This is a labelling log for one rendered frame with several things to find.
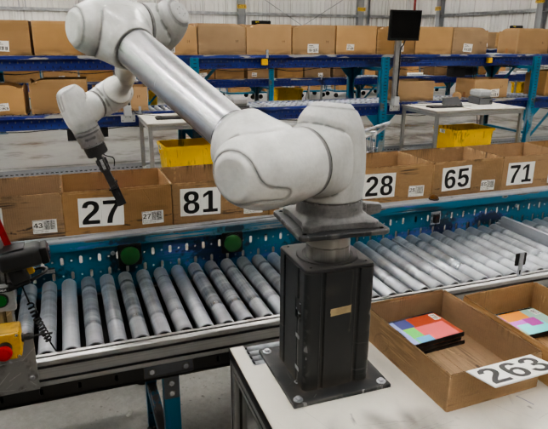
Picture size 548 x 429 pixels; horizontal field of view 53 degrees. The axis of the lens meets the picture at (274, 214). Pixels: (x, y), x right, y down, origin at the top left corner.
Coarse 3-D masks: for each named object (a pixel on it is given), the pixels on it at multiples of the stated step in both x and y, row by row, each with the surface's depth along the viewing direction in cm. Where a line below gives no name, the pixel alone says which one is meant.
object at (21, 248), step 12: (0, 252) 134; (12, 252) 133; (24, 252) 133; (36, 252) 134; (48, 252) 136; (0, 264) 132; (12, 264) 133; (24, 264) 134; (36, 264) 135; (12, 276) 135; (24, 276) 136; (12, 288) 136
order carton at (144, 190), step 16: (64, 176) 222; (80, 176) 225; (96, 176) 227; (128, 176) 231; (144, 176) 234; (160, 176) 231; (64, 192) 196; (80, 192) 198; (96, 192) 200; (128, 192) 204; (144, 192) 206; (160, 192) 208; (64, 208) 198; (128, 208) 206; (144, 208) 208; (160, 208) 210; (64, 224) 200; (128, 224) 208; (160, 224) 212
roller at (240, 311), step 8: (208, 264) 213; (216, 264) 214; (208, 272) 209; (216, 272) 205; (216, 280) 200; (224, 280) 198; (216, 288) 199; (224, 288) 193; (232, 288) 194; (224, 296) 190; (232, 296) 186; (232, 304) 182; (240, 304) 181; (232, 312) 180; (240, 312) 176; (248, 312) 176; (240, 320) 173
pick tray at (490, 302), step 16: (512, 288) 172; (528, 288) 175; (544, 288) 172; (480, 304) 169; (496, 304) 172; (512, 304) 174; (528, 304) 177; (544, 304) 172; (496, 320) 153; (528, 336) 143; (544, 352) 139
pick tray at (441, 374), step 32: (384, 320) 150; (448, 320) 168; (480, 320) 156; (384, 352) 152; (416, 352) 137; (448, 352) 152; (480, 352) 152; (512, 352) 145; (416, 384) 139; (448, 384) 127; (480, 384) 130; (512, 384) 135
